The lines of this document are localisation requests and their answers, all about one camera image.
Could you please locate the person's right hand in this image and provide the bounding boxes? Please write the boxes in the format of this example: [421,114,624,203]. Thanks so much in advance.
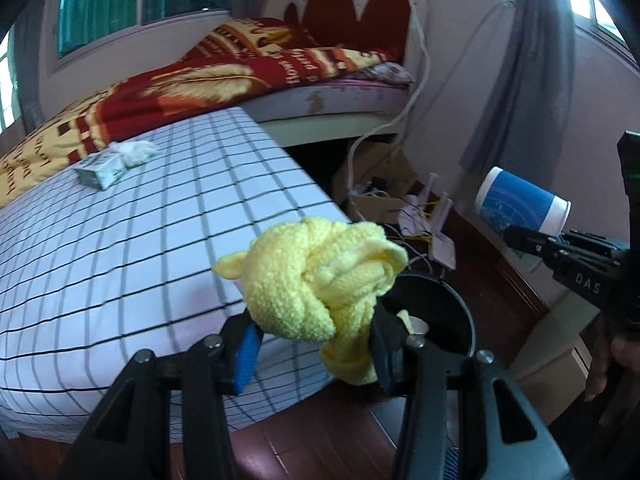
[585,316,640,402]

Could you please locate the thick white cable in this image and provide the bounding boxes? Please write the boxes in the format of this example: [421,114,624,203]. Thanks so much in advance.
[346,0,432,221]

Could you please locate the small window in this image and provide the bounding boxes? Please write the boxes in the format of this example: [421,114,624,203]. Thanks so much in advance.
[0,35,21,133]

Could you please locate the large window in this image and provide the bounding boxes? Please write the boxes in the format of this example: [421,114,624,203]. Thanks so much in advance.
[55,0,233,58]

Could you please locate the yellow knitted cloth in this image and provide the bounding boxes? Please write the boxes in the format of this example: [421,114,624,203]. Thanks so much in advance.
[212,216,410,387]

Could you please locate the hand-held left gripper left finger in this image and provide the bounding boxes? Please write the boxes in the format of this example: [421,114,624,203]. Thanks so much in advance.
[57,310,266,480]

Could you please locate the white router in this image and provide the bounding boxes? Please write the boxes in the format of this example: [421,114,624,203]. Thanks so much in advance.
[400,172,458,271]

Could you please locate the blue grey curtain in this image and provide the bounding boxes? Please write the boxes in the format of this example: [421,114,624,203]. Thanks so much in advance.
[460,0,576,193]

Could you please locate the white bed frame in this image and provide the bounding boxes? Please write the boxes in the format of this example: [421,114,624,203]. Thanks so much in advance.
[240,80,416,136]

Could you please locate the red padded headboard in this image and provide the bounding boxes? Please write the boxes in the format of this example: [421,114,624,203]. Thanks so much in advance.
[282,0,413,63]

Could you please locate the bright side window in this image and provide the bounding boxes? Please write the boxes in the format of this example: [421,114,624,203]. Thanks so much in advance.
[560,0,631,46]

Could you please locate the blue white paper cup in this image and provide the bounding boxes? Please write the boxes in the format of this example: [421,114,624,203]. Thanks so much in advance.
[474,166,572,237]

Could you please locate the cardboard box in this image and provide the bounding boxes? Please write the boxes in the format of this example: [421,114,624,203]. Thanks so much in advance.
[332,142,418,226]

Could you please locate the purple floral bedsheet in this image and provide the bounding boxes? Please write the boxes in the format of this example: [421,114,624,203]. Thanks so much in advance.
[345,62,416,87]

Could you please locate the white crumpled tissue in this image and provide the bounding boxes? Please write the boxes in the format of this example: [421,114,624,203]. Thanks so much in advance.
[109,140,160,168]

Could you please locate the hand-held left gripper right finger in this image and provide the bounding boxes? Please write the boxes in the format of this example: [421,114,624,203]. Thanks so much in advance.
[369,300,573,480]

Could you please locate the black trash bin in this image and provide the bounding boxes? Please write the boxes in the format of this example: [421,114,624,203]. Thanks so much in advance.
[372,272,476,361]

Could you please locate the white box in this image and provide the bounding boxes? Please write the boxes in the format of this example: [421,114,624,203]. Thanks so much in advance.
[510,290,601,426]

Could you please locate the red yellow printed blanket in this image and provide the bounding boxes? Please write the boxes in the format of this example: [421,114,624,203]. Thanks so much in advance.
[0,17,401,208]

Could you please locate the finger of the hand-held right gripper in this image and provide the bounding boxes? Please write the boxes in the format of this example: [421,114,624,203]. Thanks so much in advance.
[502,225,571,272]
[561,229,630,256]

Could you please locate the green white carton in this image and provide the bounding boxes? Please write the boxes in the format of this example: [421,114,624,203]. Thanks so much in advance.
[74,151,128,191]

